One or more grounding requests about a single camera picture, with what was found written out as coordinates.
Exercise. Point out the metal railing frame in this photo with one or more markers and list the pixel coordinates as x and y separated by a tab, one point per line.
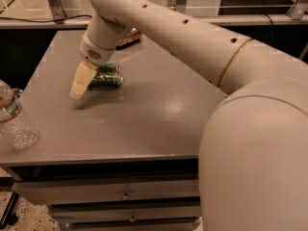
214	11

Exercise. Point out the grey drawer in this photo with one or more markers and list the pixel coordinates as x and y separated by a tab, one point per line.
127	212
173	224
98	190

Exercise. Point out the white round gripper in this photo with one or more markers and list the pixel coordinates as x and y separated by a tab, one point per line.
93	53

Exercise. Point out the orange silver soda can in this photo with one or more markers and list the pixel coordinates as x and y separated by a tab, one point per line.
132	37

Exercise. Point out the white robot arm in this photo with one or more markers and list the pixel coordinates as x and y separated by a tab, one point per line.
253	154

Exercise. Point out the black stand leg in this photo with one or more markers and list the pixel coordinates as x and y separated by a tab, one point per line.
9	216

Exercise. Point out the green soda can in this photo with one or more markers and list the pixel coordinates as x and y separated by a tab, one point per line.
108	75

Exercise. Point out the top grey drawer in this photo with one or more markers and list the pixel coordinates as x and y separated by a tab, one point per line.
98	190

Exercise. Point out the bottom grey drawer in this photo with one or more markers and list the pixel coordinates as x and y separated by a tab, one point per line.
173	224

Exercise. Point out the middle grey drawer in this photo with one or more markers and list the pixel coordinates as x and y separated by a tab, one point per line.
127	212

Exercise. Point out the clear plastic water bottle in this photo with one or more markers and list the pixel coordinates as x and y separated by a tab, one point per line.
15	123

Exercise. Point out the grey drawer cabinet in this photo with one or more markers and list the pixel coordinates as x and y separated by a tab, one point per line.
147	129

